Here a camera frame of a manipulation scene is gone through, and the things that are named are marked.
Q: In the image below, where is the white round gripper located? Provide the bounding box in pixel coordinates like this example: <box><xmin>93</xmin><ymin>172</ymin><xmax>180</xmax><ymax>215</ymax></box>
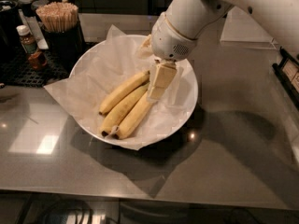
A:
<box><xmin>136</xmin><ymin>12</ymin><xmax>197</xmax><ymax>103</ymax></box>

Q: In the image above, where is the yellow banana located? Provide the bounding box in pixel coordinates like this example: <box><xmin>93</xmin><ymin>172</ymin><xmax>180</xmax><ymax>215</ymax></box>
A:
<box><xmin>99</xmin><ymin>70</ymin><xmax>150</xmax><ymax>115</ymax></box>
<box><xmin>99</xmin><ymin>84</ymin><xmax>149</xmax><ymax>136</ymax></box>
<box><xmin>114</xmin><ymin>94</ymin><xmax>152</xmax><ymax>140</ymax></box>

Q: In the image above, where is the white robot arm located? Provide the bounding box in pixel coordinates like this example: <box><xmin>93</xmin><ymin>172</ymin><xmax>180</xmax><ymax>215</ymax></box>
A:
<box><xmin>137</xmin><ymin>0</ymin><xmax>299</xmax><ymax>64</ymax></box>

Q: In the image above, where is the white bowl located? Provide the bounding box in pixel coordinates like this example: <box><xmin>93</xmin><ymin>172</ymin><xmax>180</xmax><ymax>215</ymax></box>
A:
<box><xmin>68</xmin><ymin>35</ymin><xmax>199</xmax><ymax>147</ymax></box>

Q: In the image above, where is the white parchment paper liner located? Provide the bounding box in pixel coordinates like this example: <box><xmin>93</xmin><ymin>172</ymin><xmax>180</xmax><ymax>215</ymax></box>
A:
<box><xmin>43</xmin><ymin>24</ymin><xmax>195</xmax><ymax>151</ymax></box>

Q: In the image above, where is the black chopstick holder cup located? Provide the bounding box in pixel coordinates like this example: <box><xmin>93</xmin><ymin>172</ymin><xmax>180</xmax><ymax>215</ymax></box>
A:
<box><xmin>43</xmin><ymin>21</ymin><xmax>86</xmax><ymax>73</ymax></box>

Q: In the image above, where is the clear acrylic stand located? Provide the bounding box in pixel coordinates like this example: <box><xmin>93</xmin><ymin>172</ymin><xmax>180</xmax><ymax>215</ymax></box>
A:
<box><xmin>220</xmin><ymin>7</ymin><xmax>278</xmax><ymax>49</ymax></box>

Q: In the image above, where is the bundle of wooden chopsticks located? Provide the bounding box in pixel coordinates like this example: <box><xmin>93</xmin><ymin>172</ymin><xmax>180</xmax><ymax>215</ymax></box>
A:
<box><xmin>36</xmin><ymin>2</ymin><xmax>78</xmax><ymax>33</ymax></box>

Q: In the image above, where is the small brown sauce bottle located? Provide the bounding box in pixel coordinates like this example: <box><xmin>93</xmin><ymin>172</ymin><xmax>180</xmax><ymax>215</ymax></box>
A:
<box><xmin>16</xmin><ymin>25</ymin><xmax>47</xmax><ymax>71</ymax></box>

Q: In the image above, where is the black grid mat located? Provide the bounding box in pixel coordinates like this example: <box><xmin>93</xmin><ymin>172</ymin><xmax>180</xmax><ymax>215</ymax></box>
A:
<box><xmin>0</xmin><ymin>41</ymin><xmax>98</xmax><ymax>89</ymax></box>

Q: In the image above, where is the dark jar grey lid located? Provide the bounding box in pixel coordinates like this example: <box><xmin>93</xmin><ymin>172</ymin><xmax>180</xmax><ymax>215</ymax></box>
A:
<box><xmin>18</xmin><ymin>0</ymin><xmax>35</xmax><ymax>17</ymax></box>

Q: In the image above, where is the black container left edge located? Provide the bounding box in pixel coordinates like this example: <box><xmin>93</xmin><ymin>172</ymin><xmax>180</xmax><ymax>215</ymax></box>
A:
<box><xmin>0</xmin><ymin>0</ymin><xmax>21</xmax><ymax>62</ymax></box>

